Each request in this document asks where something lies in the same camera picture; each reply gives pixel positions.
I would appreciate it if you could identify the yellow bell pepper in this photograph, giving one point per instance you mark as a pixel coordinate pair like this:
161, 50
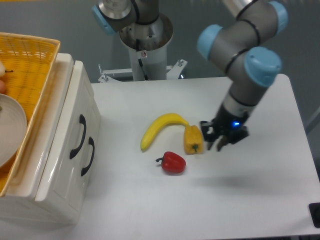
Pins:
192, 140

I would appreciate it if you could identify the black lower drawer handle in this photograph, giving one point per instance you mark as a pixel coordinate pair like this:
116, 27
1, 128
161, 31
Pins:
90, 156

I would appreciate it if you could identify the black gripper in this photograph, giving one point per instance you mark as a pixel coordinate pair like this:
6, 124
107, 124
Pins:
229, 124

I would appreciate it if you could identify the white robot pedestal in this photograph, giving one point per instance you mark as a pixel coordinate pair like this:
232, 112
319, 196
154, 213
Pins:
147, 49

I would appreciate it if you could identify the red bell pepper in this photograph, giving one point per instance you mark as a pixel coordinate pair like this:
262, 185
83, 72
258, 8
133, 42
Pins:
172, 162

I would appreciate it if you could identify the yellow banana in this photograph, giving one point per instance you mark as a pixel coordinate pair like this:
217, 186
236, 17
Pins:
158, 125

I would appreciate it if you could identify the black corner device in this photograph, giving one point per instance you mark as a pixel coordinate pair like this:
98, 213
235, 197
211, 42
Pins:
314, 209

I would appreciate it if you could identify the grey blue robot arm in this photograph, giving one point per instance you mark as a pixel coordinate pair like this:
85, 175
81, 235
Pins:
236, 51

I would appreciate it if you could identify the grey ridged plate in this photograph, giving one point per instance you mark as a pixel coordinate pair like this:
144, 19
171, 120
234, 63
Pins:
13, 126

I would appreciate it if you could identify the pink sausage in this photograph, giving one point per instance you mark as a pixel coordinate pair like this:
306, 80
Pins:
2, 87

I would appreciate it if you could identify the yellow woven basket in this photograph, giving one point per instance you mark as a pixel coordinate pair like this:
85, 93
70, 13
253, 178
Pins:
30, 60

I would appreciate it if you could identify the white pear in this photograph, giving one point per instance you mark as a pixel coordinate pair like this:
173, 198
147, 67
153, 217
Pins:
3, 70

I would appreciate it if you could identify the white drawer cabinet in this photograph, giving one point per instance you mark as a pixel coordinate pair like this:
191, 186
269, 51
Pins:
19, 201

